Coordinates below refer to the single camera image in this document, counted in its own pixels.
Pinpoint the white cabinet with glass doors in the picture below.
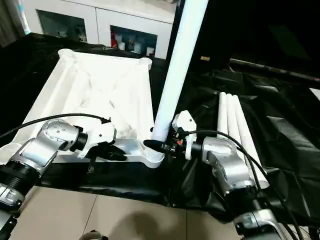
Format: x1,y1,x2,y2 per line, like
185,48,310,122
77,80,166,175
21,0,177,60

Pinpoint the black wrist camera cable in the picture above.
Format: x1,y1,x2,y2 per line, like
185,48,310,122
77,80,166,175
183,129,303,240
0,113,112,140

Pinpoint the black left wrist camera cable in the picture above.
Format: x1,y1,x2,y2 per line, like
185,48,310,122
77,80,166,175
0,113,112,140

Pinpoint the white plastic table top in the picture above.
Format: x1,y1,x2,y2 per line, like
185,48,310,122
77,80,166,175
0,48,166,169

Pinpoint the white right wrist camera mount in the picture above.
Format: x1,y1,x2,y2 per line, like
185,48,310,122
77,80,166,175
171,109,198,161

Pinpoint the blue white patterned pole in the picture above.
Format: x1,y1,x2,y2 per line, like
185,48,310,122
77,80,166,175
17,0,32,35

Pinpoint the white flat board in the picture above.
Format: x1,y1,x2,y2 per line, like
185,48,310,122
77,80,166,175
309,87,320,101

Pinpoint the white plastic table leg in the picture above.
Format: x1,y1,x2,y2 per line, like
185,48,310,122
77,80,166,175
147,0,210,163
232,94,270,190
226,92,251,151
216,91,230,138

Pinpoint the grey curtain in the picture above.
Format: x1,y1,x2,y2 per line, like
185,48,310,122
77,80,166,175
0,0,31,48

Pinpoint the long dark metal rod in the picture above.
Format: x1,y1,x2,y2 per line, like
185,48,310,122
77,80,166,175
229,58,320,82

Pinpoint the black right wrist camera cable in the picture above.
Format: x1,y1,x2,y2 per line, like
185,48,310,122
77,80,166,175
183,129,303,240

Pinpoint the black table mat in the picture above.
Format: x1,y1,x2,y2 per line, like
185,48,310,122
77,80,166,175
0,32,320,226

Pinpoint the grey robot foot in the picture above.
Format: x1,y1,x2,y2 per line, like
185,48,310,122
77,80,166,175
83,229,108,240

